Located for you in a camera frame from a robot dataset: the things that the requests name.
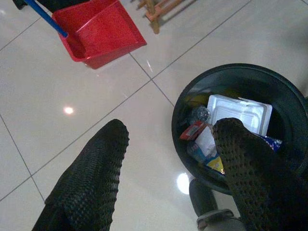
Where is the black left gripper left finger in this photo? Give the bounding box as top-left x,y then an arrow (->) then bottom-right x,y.
31,118 -> 130,231

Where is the wooden rack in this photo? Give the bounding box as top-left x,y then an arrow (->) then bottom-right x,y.
137,0 -> 193,35

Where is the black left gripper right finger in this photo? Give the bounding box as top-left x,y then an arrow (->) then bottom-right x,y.
211,117 -> 308,231

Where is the red snack wrapper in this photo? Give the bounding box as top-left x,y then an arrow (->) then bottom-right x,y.
180,121 -> 208,141

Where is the blue and yellow packet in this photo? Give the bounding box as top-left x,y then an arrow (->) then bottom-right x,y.
187,141 -> 226,175

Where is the crumpled silver foil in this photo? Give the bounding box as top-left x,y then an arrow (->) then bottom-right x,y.
190,106 -> 211,126

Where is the black round rubbish bin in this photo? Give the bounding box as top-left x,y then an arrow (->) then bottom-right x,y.
171,63 -> 308,196

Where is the dark robot leg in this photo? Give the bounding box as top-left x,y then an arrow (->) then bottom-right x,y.
189,179 -> 244,231

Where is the red dustpan with blue handle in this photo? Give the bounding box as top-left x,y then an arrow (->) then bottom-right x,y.
24,0 -> 148,70

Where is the white foam box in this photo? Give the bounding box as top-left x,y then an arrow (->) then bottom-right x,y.
206,94 -> 273,137

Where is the blue dotted packet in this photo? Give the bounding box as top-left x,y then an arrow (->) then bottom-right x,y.
261,134 -> 283,153

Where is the white paper scrap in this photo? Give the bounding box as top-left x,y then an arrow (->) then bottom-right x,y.
194,126 -> 218,157

